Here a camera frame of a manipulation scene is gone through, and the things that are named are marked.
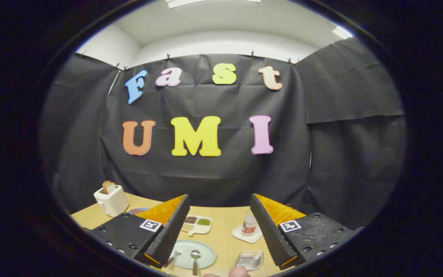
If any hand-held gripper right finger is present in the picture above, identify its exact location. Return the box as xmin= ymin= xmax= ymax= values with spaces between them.
xmin=250 ymin=194 xmax=364 ymax=270

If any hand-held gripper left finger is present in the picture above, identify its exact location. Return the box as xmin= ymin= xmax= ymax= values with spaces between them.
xmin=87 ymin=194 xmax=190 ymax=269

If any wooden handled fork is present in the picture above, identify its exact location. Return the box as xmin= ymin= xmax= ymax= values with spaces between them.
xmin=165 ymin=246 xmax=184 ymax=268

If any wooden handled spoon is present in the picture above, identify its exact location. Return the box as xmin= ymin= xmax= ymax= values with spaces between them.
xmin=190 ymin=250 xmax=202 ymax=276

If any red capped water bottle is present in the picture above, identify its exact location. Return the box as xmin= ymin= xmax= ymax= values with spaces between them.
xmin=241 ymin=209 xmax=258 ymax=236

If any white square coaster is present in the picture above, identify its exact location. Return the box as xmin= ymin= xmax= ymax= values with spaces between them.
xmin=231 ymin=224 xmax=263 ymax=244

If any white divided bean tray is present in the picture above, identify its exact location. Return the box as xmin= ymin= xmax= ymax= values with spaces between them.
xmin=180 ymin=215 xmax=213 ymax=236

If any clear perforated drain basket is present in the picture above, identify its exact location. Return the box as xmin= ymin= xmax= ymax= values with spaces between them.
xmin=236 ymin=251 xmax=264 ymax=270

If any light green round plate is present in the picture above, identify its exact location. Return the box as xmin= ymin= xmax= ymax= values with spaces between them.
xmin=170 ymin=240 xmax=217 ymax=270

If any white toaster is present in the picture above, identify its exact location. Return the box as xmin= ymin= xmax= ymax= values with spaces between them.
xmin=93 ymin=185 xmax=129 ymax=217

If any small ceiling light panel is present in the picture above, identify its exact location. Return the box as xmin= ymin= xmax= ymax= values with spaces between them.
xmin=332 ymin=26 xmax=353 ymax=40

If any long ceiling light panel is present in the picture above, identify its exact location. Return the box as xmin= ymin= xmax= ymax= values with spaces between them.
xmin=167 ymin=0 xmax=261 ymax=9

